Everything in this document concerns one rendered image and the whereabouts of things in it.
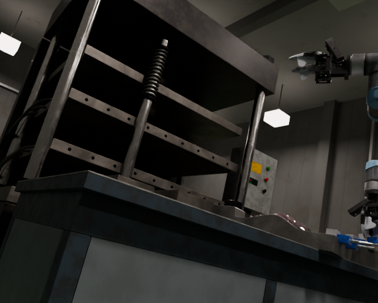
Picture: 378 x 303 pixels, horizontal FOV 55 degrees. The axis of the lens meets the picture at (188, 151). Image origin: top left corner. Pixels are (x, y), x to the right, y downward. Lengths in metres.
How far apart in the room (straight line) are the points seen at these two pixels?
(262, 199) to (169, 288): 1.61
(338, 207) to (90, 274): 8.27
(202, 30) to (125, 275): 1.56
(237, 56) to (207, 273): 1.52
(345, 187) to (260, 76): 6.80
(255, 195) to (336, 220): 6.50
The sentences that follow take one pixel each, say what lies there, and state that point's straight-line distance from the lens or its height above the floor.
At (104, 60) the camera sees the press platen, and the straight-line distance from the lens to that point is 1.90.
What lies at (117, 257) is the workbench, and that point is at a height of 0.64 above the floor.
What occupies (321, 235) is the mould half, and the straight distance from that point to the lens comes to 1.31.
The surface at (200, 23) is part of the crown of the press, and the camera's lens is 2.15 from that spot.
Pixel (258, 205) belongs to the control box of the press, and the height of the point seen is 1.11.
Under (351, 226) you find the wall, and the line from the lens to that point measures 8.67.
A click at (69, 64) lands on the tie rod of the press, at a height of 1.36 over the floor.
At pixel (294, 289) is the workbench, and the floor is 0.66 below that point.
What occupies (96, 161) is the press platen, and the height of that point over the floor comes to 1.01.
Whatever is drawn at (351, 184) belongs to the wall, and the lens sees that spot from 8.92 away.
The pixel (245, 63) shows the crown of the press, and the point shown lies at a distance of 2.30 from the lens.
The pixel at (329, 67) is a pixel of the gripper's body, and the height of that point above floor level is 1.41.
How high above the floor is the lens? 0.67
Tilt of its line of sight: 16 degrees up
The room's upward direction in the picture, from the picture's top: 14 degrees clockwise
